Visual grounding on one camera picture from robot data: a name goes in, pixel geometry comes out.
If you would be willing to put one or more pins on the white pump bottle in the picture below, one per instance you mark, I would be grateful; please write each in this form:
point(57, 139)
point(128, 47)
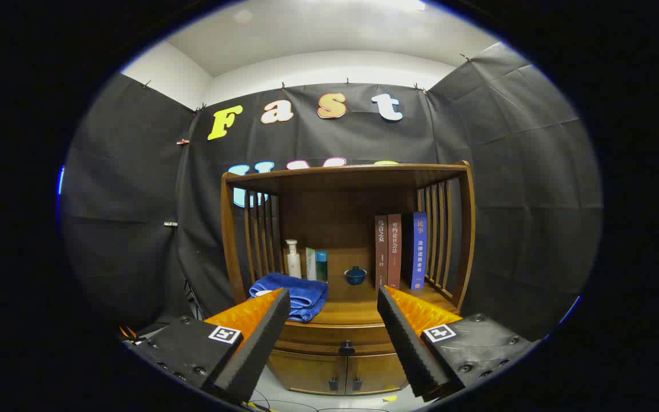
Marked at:
point(293, 263)

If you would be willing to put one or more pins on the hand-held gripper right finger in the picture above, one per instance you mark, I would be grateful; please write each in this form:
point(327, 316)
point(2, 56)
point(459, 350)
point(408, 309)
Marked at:
point(407, 343)

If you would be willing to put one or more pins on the teal bottle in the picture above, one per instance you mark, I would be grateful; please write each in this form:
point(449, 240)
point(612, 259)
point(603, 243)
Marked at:
point(321, 266)

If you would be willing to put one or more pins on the wooden countertop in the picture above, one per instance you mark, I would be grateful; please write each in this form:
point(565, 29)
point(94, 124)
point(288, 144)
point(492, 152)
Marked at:
point(352, 297)

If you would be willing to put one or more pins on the blue book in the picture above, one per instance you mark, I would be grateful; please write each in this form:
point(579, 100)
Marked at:
point(419, 252)

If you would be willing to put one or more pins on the wooden drawer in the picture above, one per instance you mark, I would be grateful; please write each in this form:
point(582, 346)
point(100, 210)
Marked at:
point(318, 337)

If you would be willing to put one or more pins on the dark brown book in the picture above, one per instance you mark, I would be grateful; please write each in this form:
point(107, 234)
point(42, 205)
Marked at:
point(381, 252)

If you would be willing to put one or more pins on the white green tube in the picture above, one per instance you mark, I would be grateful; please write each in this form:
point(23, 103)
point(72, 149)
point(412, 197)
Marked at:
point(310, 263)

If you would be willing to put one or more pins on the reddish brown book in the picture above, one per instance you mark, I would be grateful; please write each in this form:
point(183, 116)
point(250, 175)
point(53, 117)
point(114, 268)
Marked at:
point(394, 252)

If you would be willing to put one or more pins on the wooden cabinet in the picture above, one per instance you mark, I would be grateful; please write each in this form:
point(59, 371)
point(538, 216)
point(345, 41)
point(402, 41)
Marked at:
point(335, 212)

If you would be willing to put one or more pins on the folded blue towel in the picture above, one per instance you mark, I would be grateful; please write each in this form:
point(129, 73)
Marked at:
point(301, 289)

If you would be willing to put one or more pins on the wooden cabinet door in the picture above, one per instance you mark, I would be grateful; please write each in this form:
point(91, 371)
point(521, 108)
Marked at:
point(378, 372)
point(306, 369)

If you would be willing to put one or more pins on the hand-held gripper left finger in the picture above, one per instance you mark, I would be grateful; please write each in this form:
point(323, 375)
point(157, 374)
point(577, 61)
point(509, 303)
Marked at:
point(261, 343)

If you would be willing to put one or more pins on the dark blue lidded teacup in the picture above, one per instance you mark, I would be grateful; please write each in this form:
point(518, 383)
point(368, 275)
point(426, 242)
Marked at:
point(355, 277)

